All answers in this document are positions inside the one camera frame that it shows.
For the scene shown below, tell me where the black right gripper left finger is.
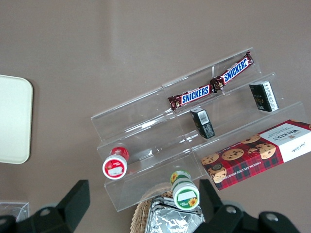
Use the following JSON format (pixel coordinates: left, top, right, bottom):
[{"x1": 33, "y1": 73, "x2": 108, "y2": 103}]
[{"x1": 0, "y1": 180, "x2": 91, "y2": 233}]

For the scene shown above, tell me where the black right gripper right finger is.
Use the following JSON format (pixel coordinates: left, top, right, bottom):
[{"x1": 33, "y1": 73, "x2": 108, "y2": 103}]
[{"x1": 191, "y1": 179, "x2": 302, "y2": 233}]

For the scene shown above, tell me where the woven wicker basket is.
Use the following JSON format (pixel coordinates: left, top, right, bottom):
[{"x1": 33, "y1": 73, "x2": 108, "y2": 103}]
[{"x1": 130, "y1": 185, "x2": 174, "y2": 233}]

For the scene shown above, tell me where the cream plastic tray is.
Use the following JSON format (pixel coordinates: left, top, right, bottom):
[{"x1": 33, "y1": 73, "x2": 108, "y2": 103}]
[{"x1": 0, "y1": 74, "x2": 34, "y2": 165}]

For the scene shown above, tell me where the green lidded sunflower cup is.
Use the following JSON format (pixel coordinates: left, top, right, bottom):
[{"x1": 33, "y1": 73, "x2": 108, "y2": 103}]
[{"x1": 170, "y1": 170, "x2": 200, "y2": 211}]

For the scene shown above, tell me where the silver foil wrapped packet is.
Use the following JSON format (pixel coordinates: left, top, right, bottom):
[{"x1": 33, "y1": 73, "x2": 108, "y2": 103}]
[{"x1": 145, "y1": 196, "x2": 206, "y2": 233}]

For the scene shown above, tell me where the clear plastic box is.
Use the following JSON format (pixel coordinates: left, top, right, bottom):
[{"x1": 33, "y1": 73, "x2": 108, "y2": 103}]
[{"x1": 0, "y1": 201, "x2": 31, "y2": 223}]

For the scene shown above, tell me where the red lidded yogurt cup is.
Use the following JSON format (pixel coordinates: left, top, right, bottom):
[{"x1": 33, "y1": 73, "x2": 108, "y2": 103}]
[{"x1": 102, "y1": 146, "x2": 130, "y2": 180}]

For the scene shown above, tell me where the Walkers shortbread cookie box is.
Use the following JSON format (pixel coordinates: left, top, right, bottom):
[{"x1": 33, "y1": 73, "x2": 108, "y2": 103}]
[{"x1": 201, "y1": 118, "x2": 311, "y2": 191}]

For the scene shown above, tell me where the clear acrylic tiered shelf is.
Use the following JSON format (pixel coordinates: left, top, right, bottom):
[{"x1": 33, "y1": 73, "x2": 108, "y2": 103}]
[{"x1": 90, "y1": 47, "x2": 311, "y2": 213}]

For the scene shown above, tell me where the small black barcode box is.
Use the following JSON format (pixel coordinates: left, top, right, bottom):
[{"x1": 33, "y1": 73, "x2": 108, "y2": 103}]
[{"x1": 190, "y1": 107, "x2": 216, "y2": 140}]

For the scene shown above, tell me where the Snickers chocolate bar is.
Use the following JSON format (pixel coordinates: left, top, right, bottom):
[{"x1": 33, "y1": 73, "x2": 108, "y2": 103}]
[
  {"x1": 168, "y1": 84, "x2": 215, "y2": 111},
  {"x1": 209, "y1": 50, "x2": 255, "y2": 92}
]

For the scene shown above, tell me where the black box with white side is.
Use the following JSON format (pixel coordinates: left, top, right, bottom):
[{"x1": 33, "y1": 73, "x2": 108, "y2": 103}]
[{"x1": 249, "y1": 80, "x2": 280, "y2": 113}]

